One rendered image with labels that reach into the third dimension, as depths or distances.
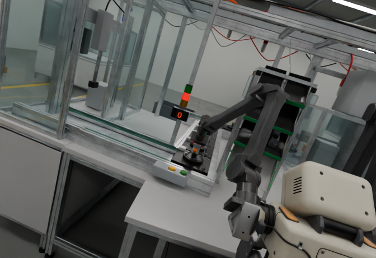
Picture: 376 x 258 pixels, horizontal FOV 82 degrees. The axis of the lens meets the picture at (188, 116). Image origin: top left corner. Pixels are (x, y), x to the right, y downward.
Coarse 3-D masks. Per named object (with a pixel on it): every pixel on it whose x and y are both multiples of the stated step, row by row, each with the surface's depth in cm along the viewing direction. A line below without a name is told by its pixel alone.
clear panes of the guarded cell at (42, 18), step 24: (24, 0) 125; (48, 0) 122; (72, 0) 119; (96, 0) 197; (24, 24) 127; (48, 24) 124; (72, 24) 122; (24, 48) 130; (48, 48) 127; (24, 72) 133; (48, 72) 130; (0, 96) 140; (24, 96) 136; (48, 96) 133; (72, 96) 211; (48, 120) 136
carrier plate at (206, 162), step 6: (180, 150) 151; (186, 150) 155; (174, 156) 139; (180, 156) 142; (174, 162) 133; (180, 162) 133; (186, 162) 136; (204, 162) 144; (198, 168) 132; (204, 174) 131
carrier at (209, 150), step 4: (188, 136) 180; (188, 140) 175; (208, 140) 168; (184, 144) 164; (188, 144) 167; (192, 144) 164; (188, 148) 159; (200, 148) 161; (204, 148) 164; (208, 148) 173; (212, 148) 175; (200, 152) 159; (208, 152) 164; (212, 152) 167; (204, 156) 156; (208, 156) 157
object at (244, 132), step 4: (244, 120) 138; (244, 124) 145; (248, 124) 146; (252, 124) 147; (240, 128) 135; (244, 128) 142; (248, 128) 143; (252, 128) 143; (240, 132) 138; (244, 132) 139; (248, 132) 139; (240, 136) 135; (244, 136) 136; (248, 136) 136; (236, 140) 131; (240, 140) 132; (244, 140) 132; (248, 140) 133; (236, 144) 129; (240, 144) 127; (244, 144) 126
